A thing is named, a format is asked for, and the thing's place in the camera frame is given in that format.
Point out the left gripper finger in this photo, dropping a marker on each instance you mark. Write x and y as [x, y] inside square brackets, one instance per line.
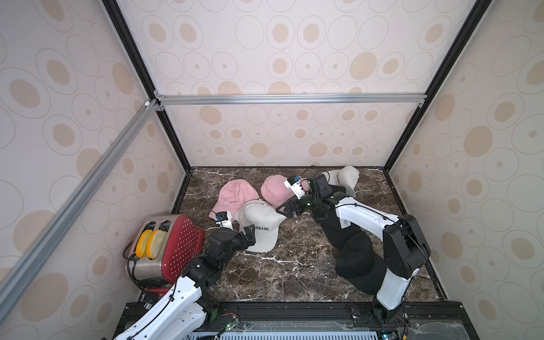
[246, 241]
[248, 232]

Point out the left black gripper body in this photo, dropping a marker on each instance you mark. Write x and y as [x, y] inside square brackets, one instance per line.
[236, 237]

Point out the black right frame post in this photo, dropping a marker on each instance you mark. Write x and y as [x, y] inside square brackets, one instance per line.
[460, 42]

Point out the black frame post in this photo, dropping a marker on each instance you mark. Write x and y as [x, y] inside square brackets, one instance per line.
[123, 32]
[460, 42]

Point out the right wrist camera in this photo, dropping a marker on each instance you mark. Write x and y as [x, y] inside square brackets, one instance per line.
[295, 184]

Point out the white colorado cap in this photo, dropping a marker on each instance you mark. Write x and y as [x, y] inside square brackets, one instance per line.
[264, 218]
[263, 244]

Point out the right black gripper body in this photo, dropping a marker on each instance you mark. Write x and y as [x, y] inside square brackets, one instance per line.
[291, 206]

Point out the yellow toast slice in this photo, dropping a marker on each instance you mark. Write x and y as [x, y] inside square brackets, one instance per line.
[142, 243]
[155, 244]

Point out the black left frame post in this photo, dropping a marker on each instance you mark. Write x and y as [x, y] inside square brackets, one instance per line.
[123, 32]

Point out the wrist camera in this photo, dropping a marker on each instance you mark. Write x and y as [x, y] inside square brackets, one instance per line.
[295, 184]
[224, 219]

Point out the left yellow toast slice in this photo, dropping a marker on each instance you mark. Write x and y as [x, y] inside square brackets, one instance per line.
[142, 243]

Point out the white Colorado cap front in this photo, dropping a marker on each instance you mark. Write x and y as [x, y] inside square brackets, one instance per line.
[263, 244]

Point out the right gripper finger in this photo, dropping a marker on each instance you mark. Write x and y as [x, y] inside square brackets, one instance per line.
[291, 208]
[314, 212]

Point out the red silver toaster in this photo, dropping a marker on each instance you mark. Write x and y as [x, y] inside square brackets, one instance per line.
[184, 241]

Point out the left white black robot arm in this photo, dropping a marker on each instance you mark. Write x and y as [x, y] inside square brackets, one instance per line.
[178, 313]

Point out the black cap with white patch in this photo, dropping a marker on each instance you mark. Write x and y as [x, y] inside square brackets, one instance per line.
[335, 233]

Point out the small circuit board with led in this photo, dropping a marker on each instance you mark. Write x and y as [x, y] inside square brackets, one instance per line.
[231, 321]

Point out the horizontal aluminium rail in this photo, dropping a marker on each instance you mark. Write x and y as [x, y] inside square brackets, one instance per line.
[287, 99]

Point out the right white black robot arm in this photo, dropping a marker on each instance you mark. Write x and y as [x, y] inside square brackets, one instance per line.
[379, 253]

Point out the black cap front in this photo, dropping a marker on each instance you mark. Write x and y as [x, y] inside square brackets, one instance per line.
[360, 265]

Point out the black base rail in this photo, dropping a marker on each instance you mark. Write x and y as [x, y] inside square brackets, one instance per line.
[420, 320]

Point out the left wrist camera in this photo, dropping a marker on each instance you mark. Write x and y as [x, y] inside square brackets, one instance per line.
[224, 219]

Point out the right yellow toast slice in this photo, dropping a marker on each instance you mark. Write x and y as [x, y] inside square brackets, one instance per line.
[155, 244]

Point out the pink baseball cap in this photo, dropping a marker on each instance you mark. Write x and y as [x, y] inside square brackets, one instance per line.
[274, 191]
[232, 196]

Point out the left diagonal aluminium rail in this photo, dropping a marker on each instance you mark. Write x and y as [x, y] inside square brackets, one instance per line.
[24, 272]

